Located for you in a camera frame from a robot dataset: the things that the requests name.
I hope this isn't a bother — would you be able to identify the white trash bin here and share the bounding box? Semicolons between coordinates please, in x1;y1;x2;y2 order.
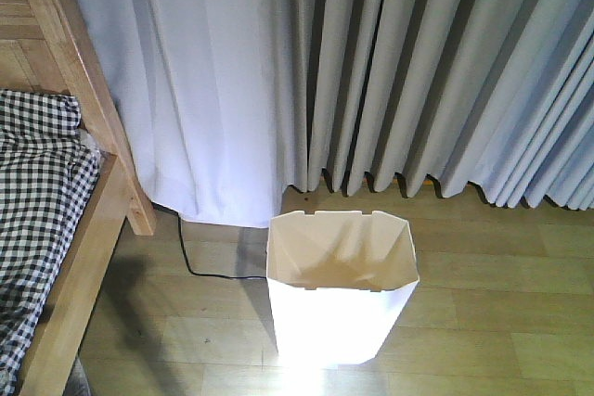
266;211;420;366

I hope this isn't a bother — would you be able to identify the light grey curtain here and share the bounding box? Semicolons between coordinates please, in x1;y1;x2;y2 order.
77;0;593;227

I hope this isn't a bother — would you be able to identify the black white checkered bedding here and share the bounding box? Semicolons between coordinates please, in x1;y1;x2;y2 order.
1;88;99;395

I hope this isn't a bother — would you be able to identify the grey round rug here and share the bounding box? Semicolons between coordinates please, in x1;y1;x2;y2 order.
62;356;93;396

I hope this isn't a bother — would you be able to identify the black floor power cord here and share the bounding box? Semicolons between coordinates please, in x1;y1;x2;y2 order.
152;203;269;282

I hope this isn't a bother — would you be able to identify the wooden bed frame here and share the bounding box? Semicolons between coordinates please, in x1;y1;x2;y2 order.
1;0;156;395

